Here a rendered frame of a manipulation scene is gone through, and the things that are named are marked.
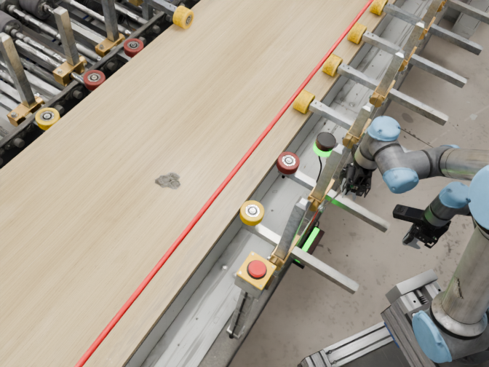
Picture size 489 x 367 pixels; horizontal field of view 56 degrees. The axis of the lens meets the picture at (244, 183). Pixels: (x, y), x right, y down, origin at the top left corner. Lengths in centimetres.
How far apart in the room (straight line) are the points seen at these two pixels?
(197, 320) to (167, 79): 91
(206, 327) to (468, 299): 91
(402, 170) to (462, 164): 13
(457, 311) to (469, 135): 241
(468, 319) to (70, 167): 124
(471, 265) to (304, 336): 146
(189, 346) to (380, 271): 129
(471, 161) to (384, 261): 154
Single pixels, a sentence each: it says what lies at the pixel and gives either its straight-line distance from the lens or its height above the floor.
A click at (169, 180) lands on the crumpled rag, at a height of 91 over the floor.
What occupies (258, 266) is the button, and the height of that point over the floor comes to 123.
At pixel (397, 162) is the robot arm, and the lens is 120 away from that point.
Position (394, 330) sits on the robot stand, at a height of 85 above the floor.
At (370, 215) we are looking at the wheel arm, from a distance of 167.
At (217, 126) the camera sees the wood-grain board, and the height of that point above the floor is 90.
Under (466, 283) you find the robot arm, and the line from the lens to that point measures 103.
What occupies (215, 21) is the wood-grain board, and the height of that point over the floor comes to 90.
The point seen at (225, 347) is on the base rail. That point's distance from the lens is 156.
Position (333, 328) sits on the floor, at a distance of 241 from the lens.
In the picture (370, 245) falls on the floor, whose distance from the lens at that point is 264.
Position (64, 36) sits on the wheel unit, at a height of 101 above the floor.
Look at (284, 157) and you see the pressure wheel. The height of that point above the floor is 90.
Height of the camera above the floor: 222
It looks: 57 degrees down
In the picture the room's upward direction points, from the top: 12 degrees clockwise
